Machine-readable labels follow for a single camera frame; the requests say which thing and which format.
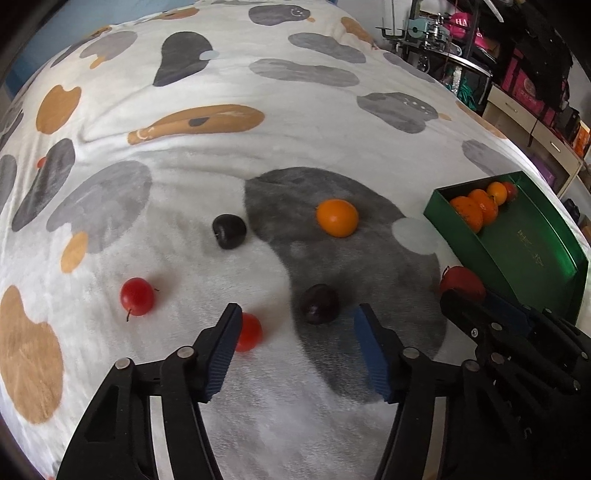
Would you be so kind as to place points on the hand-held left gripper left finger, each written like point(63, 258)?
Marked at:
point(221, 355)

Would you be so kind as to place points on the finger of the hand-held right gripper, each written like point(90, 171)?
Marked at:
point(466, 311)
point(508, 314)

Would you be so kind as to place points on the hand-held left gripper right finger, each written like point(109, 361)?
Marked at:
point(374, 355)

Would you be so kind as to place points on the large red plum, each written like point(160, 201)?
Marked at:
point(461, 279)
point(511, 190)

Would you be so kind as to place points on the small red plum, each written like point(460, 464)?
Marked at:
point(250, 331)
point(136, 296)

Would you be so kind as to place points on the dark purple plum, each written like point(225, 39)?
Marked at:
point(228, 230)
point(319, 309)

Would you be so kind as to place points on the green cardboard tray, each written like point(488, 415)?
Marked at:
point(526, 244)

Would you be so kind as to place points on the large orange mandarin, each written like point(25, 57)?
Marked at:
point(464, 213)
point(488, 205)

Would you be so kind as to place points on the small smooth orange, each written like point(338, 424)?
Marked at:
point(496, 191)
point(337, 218)

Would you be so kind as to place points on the beige cabinet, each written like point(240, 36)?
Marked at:
point(531, 124)

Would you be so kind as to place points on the white blanket with blob print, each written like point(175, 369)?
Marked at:
point(258, 138)

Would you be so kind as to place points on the pink printed box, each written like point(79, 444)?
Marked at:
point(531, 87)

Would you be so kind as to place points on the teal sewing machine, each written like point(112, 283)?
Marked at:
point(420, 30)

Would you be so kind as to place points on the pink bag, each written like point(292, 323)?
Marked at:
point(464, 25)

